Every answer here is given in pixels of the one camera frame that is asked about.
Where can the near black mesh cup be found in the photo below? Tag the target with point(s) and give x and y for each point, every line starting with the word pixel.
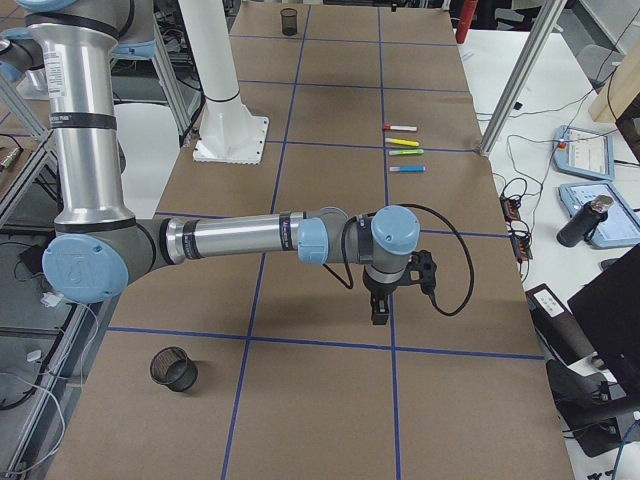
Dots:
pixel 173 368

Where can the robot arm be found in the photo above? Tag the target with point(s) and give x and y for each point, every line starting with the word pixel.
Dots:
pixel 100 247

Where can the upper blue teach pendant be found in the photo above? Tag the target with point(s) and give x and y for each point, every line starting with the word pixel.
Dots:
pixel 584 153

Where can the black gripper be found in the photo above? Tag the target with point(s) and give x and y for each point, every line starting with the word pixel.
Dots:
pixel 377 291

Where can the lower blue teach pendant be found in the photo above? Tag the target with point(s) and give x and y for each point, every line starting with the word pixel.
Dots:
pixel 621 229

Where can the yellow highlighter pen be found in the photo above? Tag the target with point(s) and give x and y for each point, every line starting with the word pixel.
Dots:
pixel 402 142

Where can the orange circuit board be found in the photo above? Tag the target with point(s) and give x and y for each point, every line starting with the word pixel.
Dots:
pixel 510 209

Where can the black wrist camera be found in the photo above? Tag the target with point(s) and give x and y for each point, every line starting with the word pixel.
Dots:
pixel 421 271

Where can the black water bottle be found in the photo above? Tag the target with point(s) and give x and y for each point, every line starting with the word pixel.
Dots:
pixel 583 224

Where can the red fire extinguisher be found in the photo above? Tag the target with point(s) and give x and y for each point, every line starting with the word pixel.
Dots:
pixel 465 20

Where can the blue marker pen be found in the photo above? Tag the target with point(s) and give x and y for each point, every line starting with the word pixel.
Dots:
pixel 408 169

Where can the black mesh cup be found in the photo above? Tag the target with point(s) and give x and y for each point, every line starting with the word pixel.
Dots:
pixel 173 368
pixel 288 18

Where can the far black mesh cup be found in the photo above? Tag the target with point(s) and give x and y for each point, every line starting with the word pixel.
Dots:
pixel 288 18

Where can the grey aluminium frame post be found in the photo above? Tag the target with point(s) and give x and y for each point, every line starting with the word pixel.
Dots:
pixel 534 44

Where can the white camera stand base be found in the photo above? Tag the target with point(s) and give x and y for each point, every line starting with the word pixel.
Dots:
pixel 229 133

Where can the white camera stand column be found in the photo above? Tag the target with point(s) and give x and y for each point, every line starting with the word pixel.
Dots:
pixel 208 35

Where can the green highlighter pen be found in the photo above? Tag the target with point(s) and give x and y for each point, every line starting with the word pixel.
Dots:
pixel 405 152

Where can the black monitor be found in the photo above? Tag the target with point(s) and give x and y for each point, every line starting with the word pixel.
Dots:
pixel 607 311

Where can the red and white marker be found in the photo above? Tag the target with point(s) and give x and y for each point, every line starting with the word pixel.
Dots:
pixel 400 128

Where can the blue teach pendant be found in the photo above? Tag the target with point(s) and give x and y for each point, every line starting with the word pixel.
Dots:
pixel 621 229
pixel 584 153

